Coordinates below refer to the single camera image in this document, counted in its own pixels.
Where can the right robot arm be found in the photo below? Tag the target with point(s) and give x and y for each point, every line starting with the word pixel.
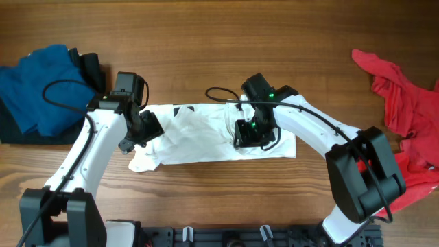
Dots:
pixel 363 172

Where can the white t-shirt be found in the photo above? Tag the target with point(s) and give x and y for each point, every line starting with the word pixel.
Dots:
pixel 202 133

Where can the red t-shirt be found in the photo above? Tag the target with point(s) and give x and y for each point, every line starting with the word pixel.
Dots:
pixel 411 112

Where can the black folded garment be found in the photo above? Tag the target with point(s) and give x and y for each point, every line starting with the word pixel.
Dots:
pixel 92 73

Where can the blue folded shirt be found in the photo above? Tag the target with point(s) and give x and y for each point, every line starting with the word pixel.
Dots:
pixel 47 74

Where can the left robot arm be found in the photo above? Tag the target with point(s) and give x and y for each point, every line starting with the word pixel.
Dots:
pixel 63 212

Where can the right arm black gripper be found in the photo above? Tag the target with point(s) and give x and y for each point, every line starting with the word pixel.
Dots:
pixel 243 138

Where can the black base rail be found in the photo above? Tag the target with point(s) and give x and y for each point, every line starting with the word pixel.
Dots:
pixel 264 236

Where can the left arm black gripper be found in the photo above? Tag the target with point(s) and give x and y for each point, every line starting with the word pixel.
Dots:
pixel 153 129

